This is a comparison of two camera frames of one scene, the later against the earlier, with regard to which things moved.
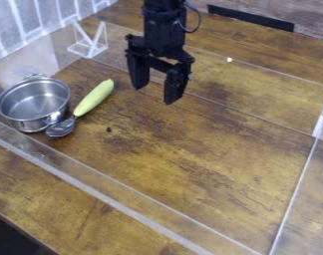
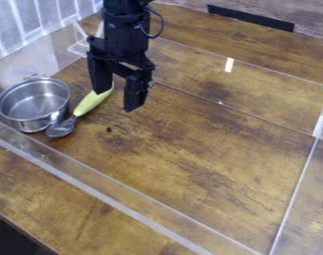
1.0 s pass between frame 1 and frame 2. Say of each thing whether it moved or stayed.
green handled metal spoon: stayed
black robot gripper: moved
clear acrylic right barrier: stayed
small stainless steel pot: stayed
